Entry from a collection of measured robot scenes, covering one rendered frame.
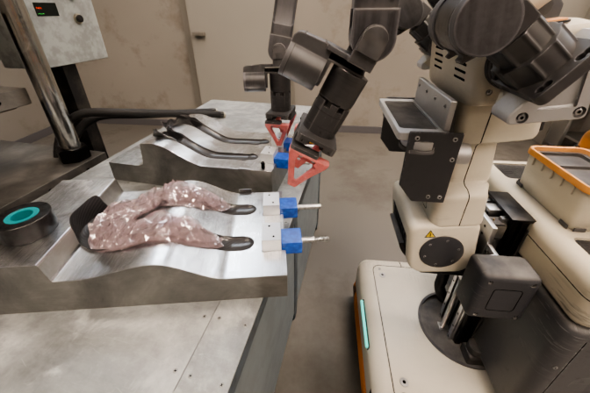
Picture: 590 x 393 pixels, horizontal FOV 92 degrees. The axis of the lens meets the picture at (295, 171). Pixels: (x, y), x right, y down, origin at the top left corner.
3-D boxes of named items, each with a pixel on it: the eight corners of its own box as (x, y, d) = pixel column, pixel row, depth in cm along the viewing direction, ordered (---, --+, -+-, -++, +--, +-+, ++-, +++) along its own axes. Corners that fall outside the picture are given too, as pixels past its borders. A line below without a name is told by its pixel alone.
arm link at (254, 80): (285, 42, 71) (285, 46, 80) (239, 42, 71) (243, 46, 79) (286, 92, 75) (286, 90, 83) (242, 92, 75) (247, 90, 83)
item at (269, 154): (311, 167, 80) (312, 150, 78) (307, 176, 76) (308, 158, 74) (266, 162, 83) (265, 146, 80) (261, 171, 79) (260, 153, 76)
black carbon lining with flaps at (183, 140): (271, 145, 92) (270, 117, 87) (254, 168, 78) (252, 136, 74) (175, 136, 99) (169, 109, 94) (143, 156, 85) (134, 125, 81)
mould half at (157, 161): (294, 158, 99) (294, 121, 93) (272, 200, 77) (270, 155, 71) (166, 145, 109) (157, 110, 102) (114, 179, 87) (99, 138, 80)
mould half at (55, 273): (282, 209, 74) (281, 172, 69) (287, 296, 52) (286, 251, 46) (80, 217, 71) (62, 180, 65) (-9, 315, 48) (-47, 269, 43)
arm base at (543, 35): (615, 50, 33) (546, 40, 43) (575, 1, 31) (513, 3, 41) (542, 107, 37) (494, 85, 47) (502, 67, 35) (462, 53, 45)
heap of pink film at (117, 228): (233, 200, 68) (228, 171, 64) (221, 256, 52) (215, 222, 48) (118, 204, 66) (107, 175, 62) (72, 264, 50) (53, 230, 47)
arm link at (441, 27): (550, 23, 35) (523, 22, 39) (496, -39, 32) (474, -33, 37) (482, 84, 39) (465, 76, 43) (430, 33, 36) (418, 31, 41)
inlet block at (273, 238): (326, 239, 60) (327, 219, 57) (330, 258, 56) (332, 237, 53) (263, 243, 59) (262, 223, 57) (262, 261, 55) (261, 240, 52)
